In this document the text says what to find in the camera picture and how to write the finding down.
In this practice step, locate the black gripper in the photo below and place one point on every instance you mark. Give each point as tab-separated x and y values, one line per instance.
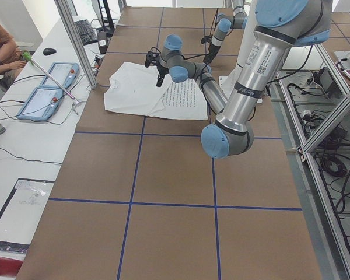
162	69
212	51

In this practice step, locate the white long-sleeve printed t-shirt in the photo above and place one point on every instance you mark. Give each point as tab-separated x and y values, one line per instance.
133	90

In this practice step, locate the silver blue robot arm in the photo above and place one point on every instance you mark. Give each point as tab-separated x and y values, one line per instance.
278	26
223	26

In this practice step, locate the black keyboard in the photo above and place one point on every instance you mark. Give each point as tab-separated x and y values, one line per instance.
86	32

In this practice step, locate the upper blue teach pendant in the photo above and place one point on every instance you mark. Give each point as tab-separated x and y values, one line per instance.
64	72

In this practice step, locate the blue teach pendant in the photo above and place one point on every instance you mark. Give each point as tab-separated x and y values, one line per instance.
64	72
41	104

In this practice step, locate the black computer mouse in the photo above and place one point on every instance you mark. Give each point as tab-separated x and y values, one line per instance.
48	51

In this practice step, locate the lower blue teach pendant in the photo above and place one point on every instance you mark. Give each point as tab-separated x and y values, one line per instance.
41	104

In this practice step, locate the metal rod green tip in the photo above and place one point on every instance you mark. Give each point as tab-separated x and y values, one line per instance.
28	57

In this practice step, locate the seated person orange shirt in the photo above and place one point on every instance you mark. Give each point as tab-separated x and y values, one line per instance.
11	59

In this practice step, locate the clear plastic document sleeve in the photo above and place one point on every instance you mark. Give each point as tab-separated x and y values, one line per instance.
21	213

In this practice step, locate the aluminium frame post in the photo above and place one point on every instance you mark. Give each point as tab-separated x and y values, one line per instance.
68	21

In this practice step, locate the aluminium frame rack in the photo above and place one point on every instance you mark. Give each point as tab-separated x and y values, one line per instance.
314	97

